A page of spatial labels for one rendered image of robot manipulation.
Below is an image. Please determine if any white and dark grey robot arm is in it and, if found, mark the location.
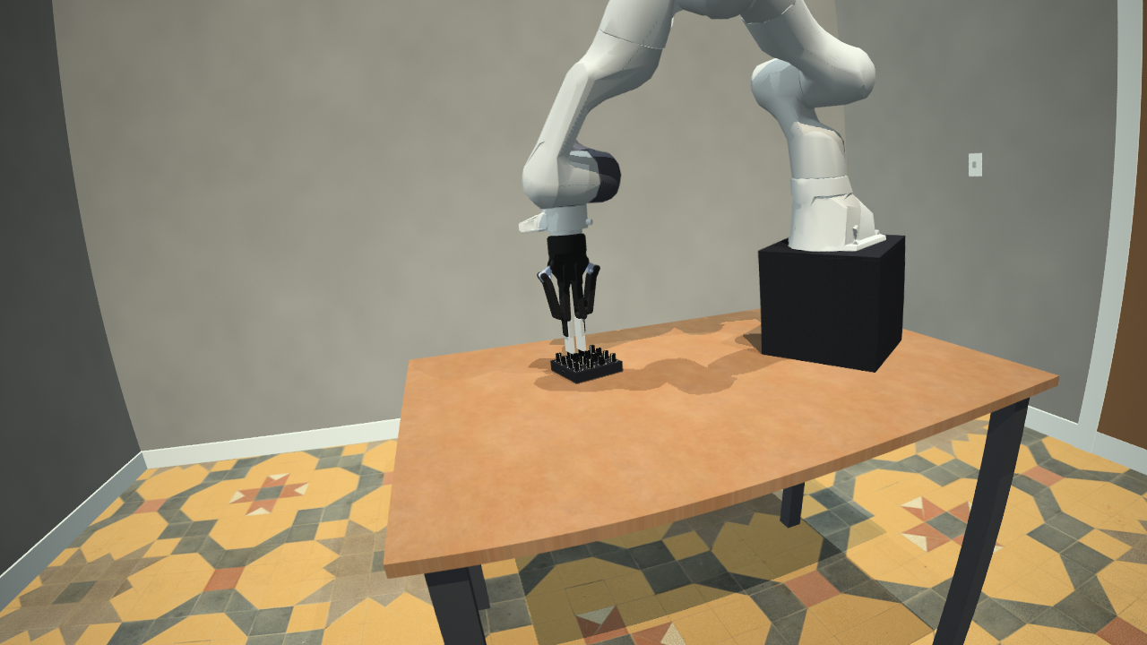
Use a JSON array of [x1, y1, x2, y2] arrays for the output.
[[518, 0, 885, 252]]

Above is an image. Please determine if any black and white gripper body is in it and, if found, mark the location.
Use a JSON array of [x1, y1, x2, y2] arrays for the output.
[[547, 234, 590, 282]]

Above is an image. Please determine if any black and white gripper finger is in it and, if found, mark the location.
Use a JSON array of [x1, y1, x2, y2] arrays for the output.
[[570, 262, 600, 351], [537, 265, 575, 353]]

